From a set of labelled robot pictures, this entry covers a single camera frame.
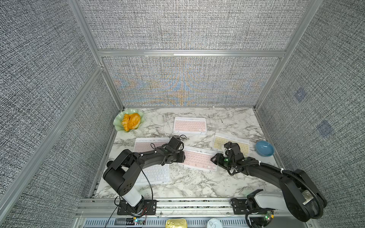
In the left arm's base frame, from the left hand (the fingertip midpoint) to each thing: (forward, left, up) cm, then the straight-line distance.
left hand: (186, 157), depth 90 cm
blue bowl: (+4, -53, 0) cm, 53 cm away
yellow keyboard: (+13, -25, -1) cm, 28 cm away
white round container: (-35, -11, +5) cm, 36 cm away
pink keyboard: (+25, -5, 0) cm, 26 cm away
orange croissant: (+26, +38, +7) cm, 46 cm away
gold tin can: (-34, +7, +3) cm, 35 cm away
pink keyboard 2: (-1, -8, 0) cm, 8 cm away
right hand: (-2, -16, +2) cm, 16 cm away
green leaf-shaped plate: (+29, +48, +4) cm, 57 cm away
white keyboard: (-10, +18, 0) cm, 21 cm away
